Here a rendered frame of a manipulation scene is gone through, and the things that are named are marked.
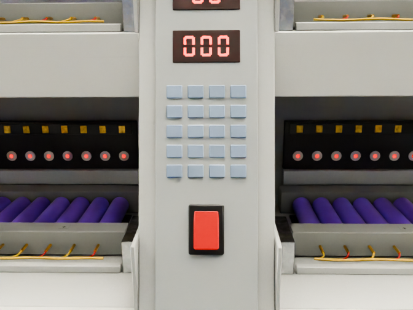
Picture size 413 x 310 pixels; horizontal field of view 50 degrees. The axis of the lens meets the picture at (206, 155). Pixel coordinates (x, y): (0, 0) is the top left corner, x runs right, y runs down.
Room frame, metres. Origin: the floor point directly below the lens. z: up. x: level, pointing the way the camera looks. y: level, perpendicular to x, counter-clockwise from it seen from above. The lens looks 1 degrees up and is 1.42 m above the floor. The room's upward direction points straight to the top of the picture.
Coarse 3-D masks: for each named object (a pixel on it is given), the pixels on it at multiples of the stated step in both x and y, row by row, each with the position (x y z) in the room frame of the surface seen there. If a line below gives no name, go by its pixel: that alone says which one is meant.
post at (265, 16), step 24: (144, 0) 0.31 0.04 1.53; (264, 0) 0.30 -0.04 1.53; (144, 24) 0.31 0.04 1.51; (264, 24) 0.30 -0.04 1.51; (144, 48) 0.31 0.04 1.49; (264, 48) 0.30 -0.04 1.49; (144, 72) 0.31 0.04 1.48; (264, 72) 0.30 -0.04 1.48; (144, 96) 0.31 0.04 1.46; (264, 96) 0.30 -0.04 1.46; (144, 120) 0.31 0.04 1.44; (264, 120) 0.30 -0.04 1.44; (144, 144) 0.31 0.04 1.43; (264, 144) 0.30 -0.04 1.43; (144, 168) 0.31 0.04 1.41; (264, 168) 0.30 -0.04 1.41; (144, 192) 0.31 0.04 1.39; (264, 192) 0.30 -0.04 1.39; (144, 216) 0.31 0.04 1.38; (264, 216) 0.30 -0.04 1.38; (144, 240) 0.31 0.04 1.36; (264, 240) 0.30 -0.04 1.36; (144, 264) 0.31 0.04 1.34; (264, 264) 0.30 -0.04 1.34; (144, 288) 0.31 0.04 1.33; (264, 288) 0.30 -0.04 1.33
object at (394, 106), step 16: (400, 96) 0.50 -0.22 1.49; (0, 112) 0.51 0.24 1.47; (16, 112) 0.51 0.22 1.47; (32, 112) 0.51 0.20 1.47; (48, 112) 0.51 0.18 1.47; (64, 112) 0.51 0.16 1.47; (80, 112) 0.51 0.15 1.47; (96, 112) 0.51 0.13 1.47; (112, 112) 0.51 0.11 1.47; (128, 112) 0.51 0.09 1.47; (288, 112) 0.50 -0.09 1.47; (304, 112) 0.50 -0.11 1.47; (320, 112) 0.50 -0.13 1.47; (336, 112) 0.50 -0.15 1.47; (352, 112) 0.50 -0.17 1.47; (368, 112) 0.50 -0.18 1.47; (384, 112) 0.50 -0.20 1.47; (400, 112) 0.50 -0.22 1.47
